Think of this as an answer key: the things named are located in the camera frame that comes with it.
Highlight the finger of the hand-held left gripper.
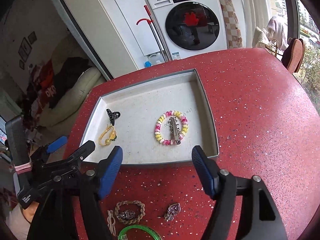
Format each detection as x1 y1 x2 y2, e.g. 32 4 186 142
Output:
40 140 96 180
37 135 68 165

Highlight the red printed cloth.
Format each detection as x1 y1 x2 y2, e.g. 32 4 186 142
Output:
25 60 57 115

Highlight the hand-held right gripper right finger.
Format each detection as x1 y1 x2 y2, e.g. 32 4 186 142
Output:
191 145 289 240

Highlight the orange chair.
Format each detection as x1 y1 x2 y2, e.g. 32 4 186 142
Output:
281 38 306 73

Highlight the cream knitted cloth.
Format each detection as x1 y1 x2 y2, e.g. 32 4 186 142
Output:
252 26 270 49

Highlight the white curtain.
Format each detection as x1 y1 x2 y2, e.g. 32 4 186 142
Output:
240 0 272 48

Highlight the pale pink blanket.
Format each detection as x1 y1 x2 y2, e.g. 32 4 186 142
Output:
266 16 288 50

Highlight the checkered hanging cloth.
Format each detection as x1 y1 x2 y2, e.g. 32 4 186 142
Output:
217 0 243 48

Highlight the pink yellow coil hair tie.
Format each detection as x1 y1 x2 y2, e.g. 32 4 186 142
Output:
154 110 188 145

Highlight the large picture frame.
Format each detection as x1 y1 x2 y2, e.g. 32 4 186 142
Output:
19 37 32 61

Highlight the braided brown hair tie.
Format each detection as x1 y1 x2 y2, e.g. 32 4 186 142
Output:
114 200 146 224

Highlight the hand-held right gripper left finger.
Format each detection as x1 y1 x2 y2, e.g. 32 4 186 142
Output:
26 145 123 240

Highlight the green plastic bangle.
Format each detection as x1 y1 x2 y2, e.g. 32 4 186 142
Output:
118 224 163 240

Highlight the person's left forearm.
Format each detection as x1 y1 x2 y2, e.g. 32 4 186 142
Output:
7 201 42 230

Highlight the dark window frame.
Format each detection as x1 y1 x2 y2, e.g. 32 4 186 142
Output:
279 0 300 40

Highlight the white washing machine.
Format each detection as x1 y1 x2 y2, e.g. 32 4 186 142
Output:
145 0 228 61

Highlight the gold wire rack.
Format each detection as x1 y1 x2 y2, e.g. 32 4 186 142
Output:
265 40 283 57

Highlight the cream leather sofa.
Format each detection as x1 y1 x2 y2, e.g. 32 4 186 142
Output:
37 66 105 128

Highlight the black claw hair clip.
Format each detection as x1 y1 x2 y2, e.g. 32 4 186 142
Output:
106 108 121 126

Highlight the silver heart hair clip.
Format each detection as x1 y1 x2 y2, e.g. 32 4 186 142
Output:
164 202 180 222

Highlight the shallow white tray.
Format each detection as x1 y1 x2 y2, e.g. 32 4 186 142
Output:
79 69 219 165

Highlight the black clothing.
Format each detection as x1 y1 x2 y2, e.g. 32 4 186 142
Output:
49 57 93 109

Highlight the white tall cabinet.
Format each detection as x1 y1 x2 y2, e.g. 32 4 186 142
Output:
52 0 150 79

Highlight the silver alligator hair clip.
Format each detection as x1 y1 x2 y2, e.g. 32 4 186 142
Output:
168 116 182 145

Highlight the beige rabbit hair clip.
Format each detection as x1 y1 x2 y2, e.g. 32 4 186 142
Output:
107 210 117 237

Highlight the red handled mop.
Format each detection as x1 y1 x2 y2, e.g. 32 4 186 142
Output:
136 4 168 62

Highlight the yellow beaded hair tie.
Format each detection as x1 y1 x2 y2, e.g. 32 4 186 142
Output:
98 124 118 147

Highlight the white plastic jug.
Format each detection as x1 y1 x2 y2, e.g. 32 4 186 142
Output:
148 52 163 65

